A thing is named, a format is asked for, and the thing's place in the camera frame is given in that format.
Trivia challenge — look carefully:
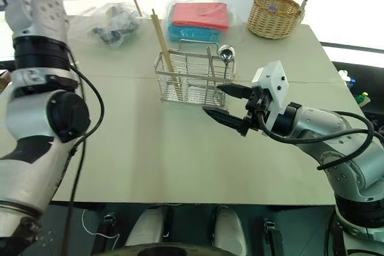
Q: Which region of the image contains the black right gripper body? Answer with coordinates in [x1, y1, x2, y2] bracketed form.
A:
[243, 86, 273, 132]

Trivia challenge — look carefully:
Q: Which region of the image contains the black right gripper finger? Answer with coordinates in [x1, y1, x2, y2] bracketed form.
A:
[202, 106, 250, 137]
[216, 83, 253, 100]

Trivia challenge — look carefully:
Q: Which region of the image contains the metal spoon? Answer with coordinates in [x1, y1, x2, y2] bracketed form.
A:
[213, 44, 236, 101]

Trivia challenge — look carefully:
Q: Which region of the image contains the blue folded cloth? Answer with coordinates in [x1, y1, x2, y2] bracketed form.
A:
[167, 23, 223, 42]

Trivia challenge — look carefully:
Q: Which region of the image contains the clear bag holding cloths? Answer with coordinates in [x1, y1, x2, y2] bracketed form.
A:
[163, 0, 242, 43]

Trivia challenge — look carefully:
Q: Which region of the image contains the red folded cloth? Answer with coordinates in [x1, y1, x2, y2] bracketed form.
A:
[172, 2, 231, 31]

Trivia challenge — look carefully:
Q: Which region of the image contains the white bottle with blue cap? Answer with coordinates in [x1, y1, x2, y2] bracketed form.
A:
[338, 69, 357, 86]

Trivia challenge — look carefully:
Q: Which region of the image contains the green bottle with yellow cap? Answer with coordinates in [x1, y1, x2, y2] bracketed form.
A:
[354, 91, 372, 107]

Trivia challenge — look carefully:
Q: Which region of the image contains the white rounded robot foot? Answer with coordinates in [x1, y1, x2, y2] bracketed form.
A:
[124, 204, 174, 246]
[213, 204, 247, 256]

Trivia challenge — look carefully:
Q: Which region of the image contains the clear bag with dark parts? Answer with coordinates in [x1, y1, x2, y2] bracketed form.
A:
[86, 1, 143, 50]

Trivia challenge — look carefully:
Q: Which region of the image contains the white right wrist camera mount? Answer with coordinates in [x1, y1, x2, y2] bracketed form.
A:
[251, 61, 289, 133]

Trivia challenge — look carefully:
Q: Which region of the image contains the metal wire basket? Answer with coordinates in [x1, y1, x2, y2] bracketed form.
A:
[154, 39, 236, 107]

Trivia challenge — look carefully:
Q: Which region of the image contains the woven wicker basket with handle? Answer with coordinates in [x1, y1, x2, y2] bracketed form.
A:
[247, 0, 313, 40]

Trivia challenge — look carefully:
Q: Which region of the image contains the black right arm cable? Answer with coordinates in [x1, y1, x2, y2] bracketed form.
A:
[257, 110, 376, 171]

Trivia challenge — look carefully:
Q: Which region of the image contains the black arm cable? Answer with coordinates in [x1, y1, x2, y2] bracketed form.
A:
[61, 48, 106, 256]
[257, 110, 376, 171]

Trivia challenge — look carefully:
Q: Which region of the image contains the black strap with buckle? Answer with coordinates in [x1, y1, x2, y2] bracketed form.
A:
[262, 218, 284, 256]
[103, 212, 117, 240]

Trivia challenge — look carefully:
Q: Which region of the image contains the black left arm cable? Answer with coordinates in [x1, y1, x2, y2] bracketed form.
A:
[61, 48, 106, 256]

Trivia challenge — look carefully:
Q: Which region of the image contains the thin white cord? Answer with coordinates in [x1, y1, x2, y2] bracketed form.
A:
[81, 208, 120, 248]

